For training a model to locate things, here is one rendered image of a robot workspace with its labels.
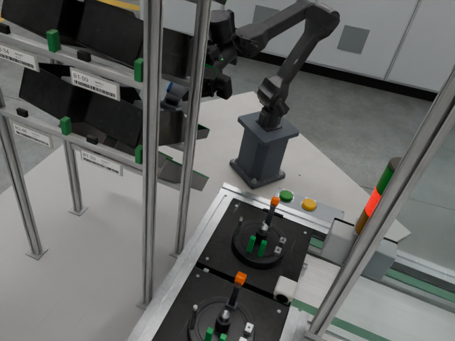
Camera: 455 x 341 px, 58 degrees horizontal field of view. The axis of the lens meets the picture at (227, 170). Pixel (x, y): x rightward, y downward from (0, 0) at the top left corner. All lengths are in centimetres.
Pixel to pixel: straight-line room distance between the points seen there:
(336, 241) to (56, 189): 87
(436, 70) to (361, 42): 71
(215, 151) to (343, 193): 47
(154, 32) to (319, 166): 107
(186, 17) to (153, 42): 353
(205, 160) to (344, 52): 275
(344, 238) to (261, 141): 54
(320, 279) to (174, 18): 337
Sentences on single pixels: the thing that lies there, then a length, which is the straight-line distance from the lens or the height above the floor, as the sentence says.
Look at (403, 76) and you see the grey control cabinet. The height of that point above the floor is 19.
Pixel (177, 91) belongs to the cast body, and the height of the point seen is 128.
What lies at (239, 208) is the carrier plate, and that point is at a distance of 113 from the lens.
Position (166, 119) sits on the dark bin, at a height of 133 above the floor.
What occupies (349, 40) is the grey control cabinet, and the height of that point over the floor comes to 41.
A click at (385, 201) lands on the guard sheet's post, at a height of 138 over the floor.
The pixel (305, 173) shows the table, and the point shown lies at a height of 86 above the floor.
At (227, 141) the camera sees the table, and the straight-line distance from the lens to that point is 154.
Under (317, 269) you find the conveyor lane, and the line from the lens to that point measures 114.
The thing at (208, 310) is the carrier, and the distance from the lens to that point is 92.
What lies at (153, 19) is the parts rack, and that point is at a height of 157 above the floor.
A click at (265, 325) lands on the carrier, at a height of 97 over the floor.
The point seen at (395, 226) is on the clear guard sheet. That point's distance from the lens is 72.
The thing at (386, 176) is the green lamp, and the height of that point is 140.
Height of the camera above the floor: 179
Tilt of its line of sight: 41 degrees down
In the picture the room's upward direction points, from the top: 11 degrees clockwise
